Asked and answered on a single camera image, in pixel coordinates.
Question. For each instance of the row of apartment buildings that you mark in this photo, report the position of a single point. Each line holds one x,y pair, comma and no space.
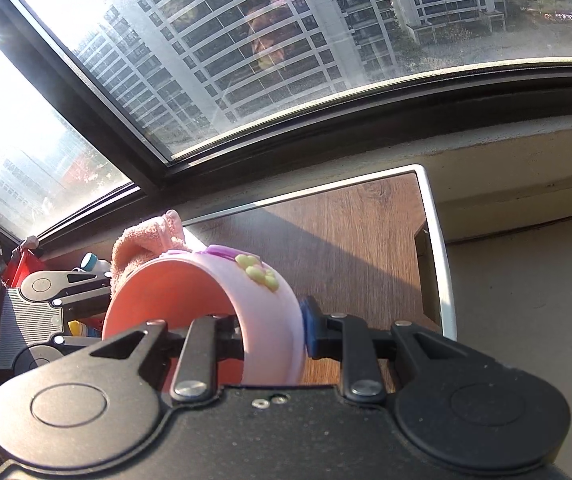
266,35

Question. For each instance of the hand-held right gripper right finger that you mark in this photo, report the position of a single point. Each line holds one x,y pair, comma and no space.
308,330

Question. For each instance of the wooden board with white rim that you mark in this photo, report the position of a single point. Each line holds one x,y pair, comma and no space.
356,240

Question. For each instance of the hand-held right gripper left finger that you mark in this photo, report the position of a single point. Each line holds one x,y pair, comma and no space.
201,340

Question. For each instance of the yellow toy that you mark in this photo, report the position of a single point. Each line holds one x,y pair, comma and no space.
82,329

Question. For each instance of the black window frame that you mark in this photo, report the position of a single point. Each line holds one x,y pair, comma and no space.
416,95

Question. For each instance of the red basket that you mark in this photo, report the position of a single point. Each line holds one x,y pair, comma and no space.
26,266

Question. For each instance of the pink and purple cup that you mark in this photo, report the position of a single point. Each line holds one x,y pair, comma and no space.
266,310

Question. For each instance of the pink towel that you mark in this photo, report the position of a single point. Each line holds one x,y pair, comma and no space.
141,245

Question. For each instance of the white bottle with blue cap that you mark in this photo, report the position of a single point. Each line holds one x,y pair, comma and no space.
91,261

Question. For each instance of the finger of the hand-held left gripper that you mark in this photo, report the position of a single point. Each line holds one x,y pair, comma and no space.
88,282
81,343

